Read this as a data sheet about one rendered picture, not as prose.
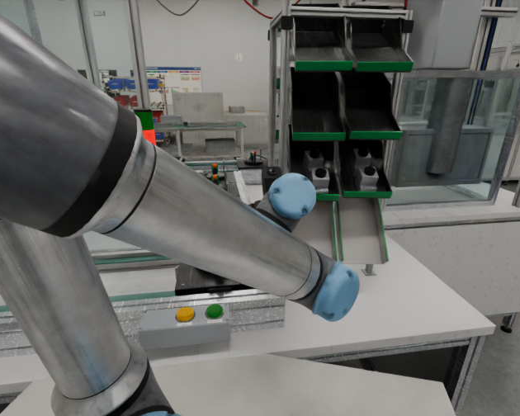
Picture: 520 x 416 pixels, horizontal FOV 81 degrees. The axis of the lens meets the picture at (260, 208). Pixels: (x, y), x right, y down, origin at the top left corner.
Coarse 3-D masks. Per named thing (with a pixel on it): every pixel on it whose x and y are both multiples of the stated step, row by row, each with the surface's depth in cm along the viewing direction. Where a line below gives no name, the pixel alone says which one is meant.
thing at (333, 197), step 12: (288, 132) 94; (288, 144) 93; (300, 144) 101; (312, 144) 101; (324, 144) 101; (288, 156) 93; (300, 156) 97; (324, 156) 96; (288, 168) 92; (300, 168) 92; (336, 180) 85; (336, 192) 84
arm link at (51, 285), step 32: (0, 224) 26; (0, 256) 27; (32, 256) 28; (64, 256) 30; (0, 288) 29; (32, 288) 29; (64, 288) 30; (96, 288) 34; (32, 320) 30; (64, 320) 31; (96, 320) 34; (64, 352) 32; (96, 352) 34; (128, 352) 40; (64, 384) 34; (96, 384) 35; (128, 384) 38
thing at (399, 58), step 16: (352, 32) 92; (368, 32) 92; (384, 32) 90; (400, 32) 79; (352, 48) 84; (368, 48) 84; (384, 48) 84; (400, 48) 78; (352, 64) 77; (368, 64) 72; (384, 64) 72; (400, 64) 72
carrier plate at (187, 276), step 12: (180, 264) 94; (180, 276) 88; (192, 276) 88; (204, 276) 88; (216, 276) 88; (180, 288) 83; (192, 288) 83; (204, 288) 83; (240, 288) 85; (252, 288) 85
